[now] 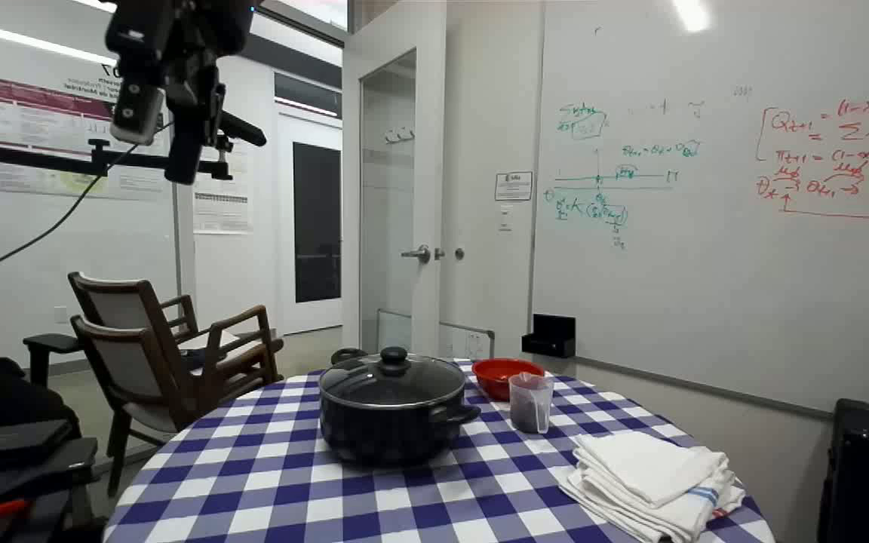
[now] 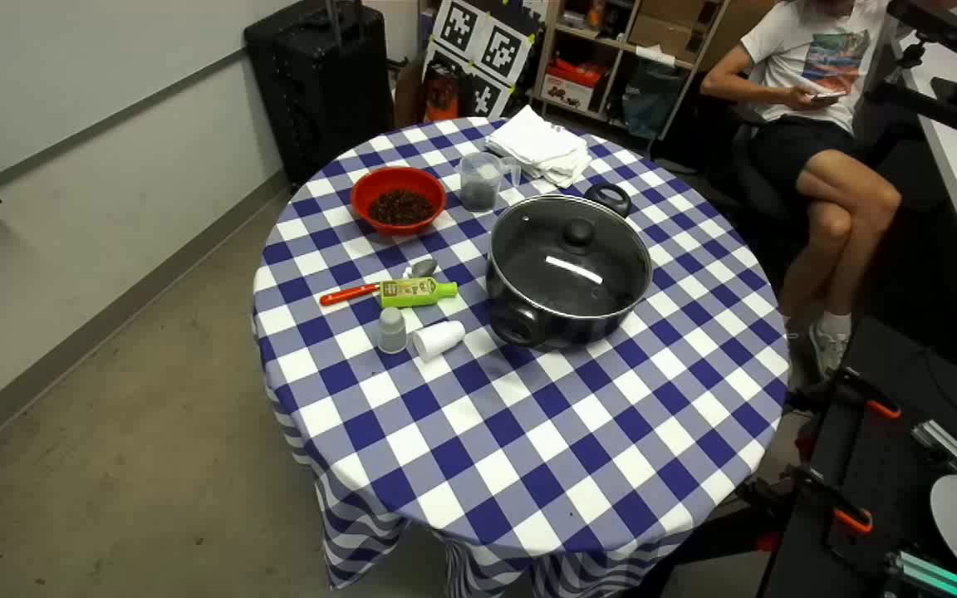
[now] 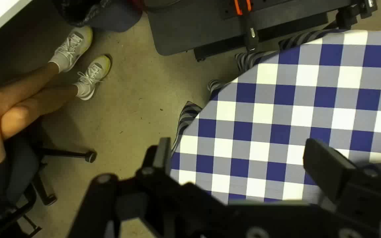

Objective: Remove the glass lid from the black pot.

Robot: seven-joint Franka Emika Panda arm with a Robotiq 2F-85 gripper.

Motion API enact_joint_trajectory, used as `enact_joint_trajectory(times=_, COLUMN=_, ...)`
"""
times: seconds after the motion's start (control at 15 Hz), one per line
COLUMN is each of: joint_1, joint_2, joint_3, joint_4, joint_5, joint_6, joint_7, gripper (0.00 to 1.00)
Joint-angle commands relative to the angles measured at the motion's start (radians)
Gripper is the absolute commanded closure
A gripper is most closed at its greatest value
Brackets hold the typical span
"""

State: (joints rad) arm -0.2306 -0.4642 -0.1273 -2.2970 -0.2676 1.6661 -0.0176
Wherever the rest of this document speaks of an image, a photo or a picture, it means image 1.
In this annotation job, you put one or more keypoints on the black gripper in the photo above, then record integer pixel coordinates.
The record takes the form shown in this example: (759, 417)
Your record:
(178, 33)

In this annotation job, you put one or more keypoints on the glass lid with black knob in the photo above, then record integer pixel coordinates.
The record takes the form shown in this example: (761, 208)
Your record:
(393, 378)

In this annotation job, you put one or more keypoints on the black cooking pot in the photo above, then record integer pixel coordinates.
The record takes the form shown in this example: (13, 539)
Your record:
(393, 432)

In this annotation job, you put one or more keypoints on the black boom rod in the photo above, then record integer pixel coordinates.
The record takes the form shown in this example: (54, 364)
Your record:
(42, 157)

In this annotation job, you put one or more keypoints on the dark window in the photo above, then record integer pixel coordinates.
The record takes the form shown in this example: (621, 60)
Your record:
(317, 221)

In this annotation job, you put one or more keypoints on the wooden chair with grey cushion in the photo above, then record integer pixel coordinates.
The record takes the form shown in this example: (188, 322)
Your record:
(117, 300)
(128, 367)

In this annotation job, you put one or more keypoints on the black office chair armrest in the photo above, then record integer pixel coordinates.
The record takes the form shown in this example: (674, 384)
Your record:
(50, 342)

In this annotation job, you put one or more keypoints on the black laptop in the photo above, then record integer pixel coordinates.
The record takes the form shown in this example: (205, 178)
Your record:
(13, 442)

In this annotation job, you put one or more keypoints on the blue white checkered tablecloth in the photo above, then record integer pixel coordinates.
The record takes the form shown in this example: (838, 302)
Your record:
(271, 484)

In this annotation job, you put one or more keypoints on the red bowl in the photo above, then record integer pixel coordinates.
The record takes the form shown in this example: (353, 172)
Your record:
(498, 376)

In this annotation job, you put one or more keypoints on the small black box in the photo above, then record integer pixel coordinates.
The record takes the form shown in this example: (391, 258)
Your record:
(551, 335)

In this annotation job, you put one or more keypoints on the clear plastic cup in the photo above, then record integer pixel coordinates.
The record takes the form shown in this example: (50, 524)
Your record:
(530, 410)

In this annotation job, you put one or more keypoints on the white whiteboard with writing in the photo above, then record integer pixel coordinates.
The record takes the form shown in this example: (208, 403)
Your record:
(738, 221)

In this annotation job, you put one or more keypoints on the white folded towels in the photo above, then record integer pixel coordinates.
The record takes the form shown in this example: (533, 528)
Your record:
(645, 477)

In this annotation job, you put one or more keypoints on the wall poster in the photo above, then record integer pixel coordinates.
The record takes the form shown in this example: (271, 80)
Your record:
(30, 109)

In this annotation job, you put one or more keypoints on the small white wall sign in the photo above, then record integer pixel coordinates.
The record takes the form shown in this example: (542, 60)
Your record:
(513, 186)

